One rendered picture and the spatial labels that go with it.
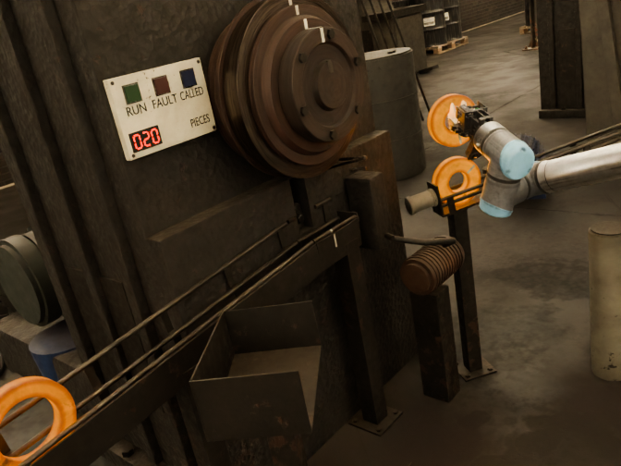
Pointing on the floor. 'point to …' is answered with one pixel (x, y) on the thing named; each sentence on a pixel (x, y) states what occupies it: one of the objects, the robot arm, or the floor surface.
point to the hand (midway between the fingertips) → (452, 114)
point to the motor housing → (434, 315)
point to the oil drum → (397, 107)
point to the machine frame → (174, 207)
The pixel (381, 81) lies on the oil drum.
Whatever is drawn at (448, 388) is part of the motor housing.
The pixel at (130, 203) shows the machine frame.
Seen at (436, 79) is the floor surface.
